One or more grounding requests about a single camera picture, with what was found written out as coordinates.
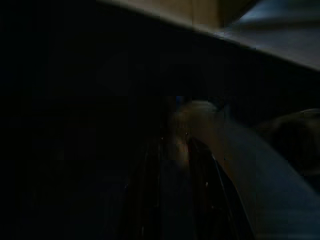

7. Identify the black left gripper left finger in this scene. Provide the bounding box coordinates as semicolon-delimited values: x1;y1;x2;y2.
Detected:
129;134;176;240

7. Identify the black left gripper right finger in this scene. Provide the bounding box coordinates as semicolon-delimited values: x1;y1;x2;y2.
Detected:
188;136;248;240

